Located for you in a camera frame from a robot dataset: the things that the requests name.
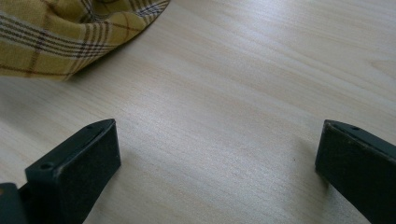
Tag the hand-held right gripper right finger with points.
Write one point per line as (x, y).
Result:
(358, 168)

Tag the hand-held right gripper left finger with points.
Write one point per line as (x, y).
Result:
(77, 174)

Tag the yellow plaid cloth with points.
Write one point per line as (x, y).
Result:
(62, 34)

